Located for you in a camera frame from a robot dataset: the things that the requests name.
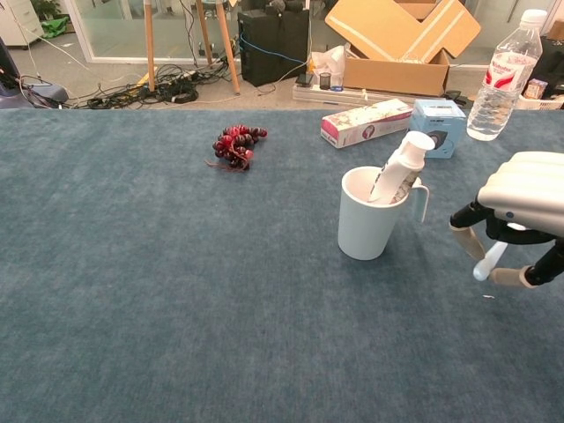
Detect open cardboard box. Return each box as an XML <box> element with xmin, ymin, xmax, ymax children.
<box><xmin>324</xmin><ymin>0</ymin><xmax>482</xmax><ymax>98</ymax></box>

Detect blue table carpet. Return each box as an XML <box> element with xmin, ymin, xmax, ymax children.
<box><xmin>0</xmin><ymin>108</ymin><xmax>564</xmax><ymax>423</ymax></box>

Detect white plastic basket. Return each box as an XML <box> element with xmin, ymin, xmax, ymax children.
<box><xmin>515</xmin><ymin>94</ymin><xmax>564</xmax><ymax>111</ymax></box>

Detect green bag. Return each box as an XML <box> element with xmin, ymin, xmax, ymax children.
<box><xmin>41</xmin><ymin>15</ymin><xmax>71</xmax><ymax>40</ymax></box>

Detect white toothpaste tube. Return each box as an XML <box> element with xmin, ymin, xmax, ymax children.
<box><xmin>367</xmin><ymin>130</ymin><xmax>436</xmax><ymax>206</ymax></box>

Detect white cabinet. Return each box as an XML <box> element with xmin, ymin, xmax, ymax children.
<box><xmin>0</xmin><ymin>0</ymin><xmax>45</xmax><ymax>47</ymax></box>

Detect pink floral carton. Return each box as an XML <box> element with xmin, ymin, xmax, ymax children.
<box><xmin>321</xmin><ymin>98</ymin><xmax>414</xmax><ymax>150</ymax></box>

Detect white plastic mug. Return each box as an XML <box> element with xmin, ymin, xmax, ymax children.
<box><xmin>337</xmin><ymin>166</ymin><xmax>430</xmax><ymax>261</ymax></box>

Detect clear water bottle red label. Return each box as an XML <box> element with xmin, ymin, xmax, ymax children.
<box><xmin>466</xmin><ymin>9</ymin><xmax>548</xmax><ymax>143</ymax></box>

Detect green potted plant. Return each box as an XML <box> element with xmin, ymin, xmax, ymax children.
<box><xmin>30</xmin><ymin>0</ymin><xmax>61</xmax><ymax>21</ymax></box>

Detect white plastic bag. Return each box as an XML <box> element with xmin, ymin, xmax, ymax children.
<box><xmin>308</xmin><ymin>44</ymin><xmax>347</xmax><ymax>87</ymax></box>

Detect black cable pile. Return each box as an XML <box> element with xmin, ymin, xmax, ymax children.
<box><xmin>72</xmin><ymin>63</ymin><xmax>241</xmax><ymax>110</ymax></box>

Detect wooden stool leg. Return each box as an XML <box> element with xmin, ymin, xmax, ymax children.
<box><xmin>195</xmin><ymin>0</ymin><xmax>214</xmax><ymax>66</ymax></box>
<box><xmin>214</xmin><ymin>0</ymin><xmax>241</xmax><ymax>96</ymax></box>
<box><xmin>144</xmin><ymin>0</ymin><xmax>158</xmax><ymax>93</ymax></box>

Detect light blue toothbrush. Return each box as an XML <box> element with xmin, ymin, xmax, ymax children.
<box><xmin>472</xmin><ymin>241</ymin><xmax>508</xmax><ymax>282</ymax></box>

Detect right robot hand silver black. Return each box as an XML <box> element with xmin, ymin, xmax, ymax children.
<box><xmin>449</xmin><ymin>151</ymin><xmax>564</xmax><ymax>290</ymax></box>

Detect red grape bunch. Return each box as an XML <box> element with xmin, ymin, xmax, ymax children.
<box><xmin>204</xmin><ymin>123</ymin><xmax>269</xmax><ymax>173</ymax></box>

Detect dark blue padded seat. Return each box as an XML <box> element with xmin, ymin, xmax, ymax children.
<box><xmin>0</xmin><ymin>37</ymin><xmax>70</xmax><ymax>109</ymax></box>

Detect blue speaker box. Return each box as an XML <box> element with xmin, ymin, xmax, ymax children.
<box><xmin>409</xmin><ymin>99</ymin><xmax>467</xmax><ymax>160</ymax></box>

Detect small printed carton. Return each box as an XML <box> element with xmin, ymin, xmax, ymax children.
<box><xmin>526</xmin><ymin>78</ymin><xmax>549</xmax><ymax>100</ymax></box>

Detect black computer tower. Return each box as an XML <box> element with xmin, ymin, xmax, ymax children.
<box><xmin>237</xmin><ymin>7</ymin><xmax>311</xmax><ymax>88</ymax></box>

